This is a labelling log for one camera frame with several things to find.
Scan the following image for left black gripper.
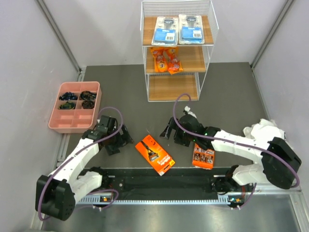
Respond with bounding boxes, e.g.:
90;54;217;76
105;123;134;155

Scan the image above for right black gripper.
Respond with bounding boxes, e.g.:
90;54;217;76
160;117;197;147

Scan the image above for orange Gillette razor box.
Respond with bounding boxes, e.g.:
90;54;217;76
135;134;175;176

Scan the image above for orange razor pouch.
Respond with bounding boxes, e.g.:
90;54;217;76
165;47;183;74
150;47;168;73

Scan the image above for blue razor blister pack one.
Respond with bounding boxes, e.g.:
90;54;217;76
151;16;179;47

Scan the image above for blue razor blister pack two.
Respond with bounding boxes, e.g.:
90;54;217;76
179;14;205;44

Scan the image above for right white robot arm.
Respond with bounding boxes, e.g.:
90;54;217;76
160;106;302;191

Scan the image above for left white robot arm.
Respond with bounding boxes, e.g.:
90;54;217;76
35;116;133;221

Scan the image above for orange cartridge box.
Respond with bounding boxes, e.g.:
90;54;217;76
192;144;215;170

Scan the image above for dark coiled item lower tray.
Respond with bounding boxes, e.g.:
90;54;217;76
82;100;95;109

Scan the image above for dark coiled item tray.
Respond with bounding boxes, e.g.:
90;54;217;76
82;100;95;109
80;90;97;101

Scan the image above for pink divided plastic tray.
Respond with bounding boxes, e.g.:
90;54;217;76
48;81;102;133

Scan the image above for dark coiled item upper tray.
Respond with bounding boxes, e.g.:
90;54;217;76
80;90;97;101

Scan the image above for green black item in tray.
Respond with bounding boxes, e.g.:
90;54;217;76
58;101;76;110

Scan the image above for blue black item in tray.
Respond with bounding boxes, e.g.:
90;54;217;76
58;92;78;101

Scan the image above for white crumpled cloth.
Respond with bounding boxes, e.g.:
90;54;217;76
243;118;286;146

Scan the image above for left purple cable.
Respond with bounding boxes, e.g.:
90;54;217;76
38;107;124;222

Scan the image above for purple cable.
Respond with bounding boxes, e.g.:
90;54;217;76
38;107;124;222
172;93;301;210

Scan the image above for white wire wooden shelf rack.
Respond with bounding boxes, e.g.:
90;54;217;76
140;0;219;102

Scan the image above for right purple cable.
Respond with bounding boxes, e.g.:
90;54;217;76
172;93;301;210

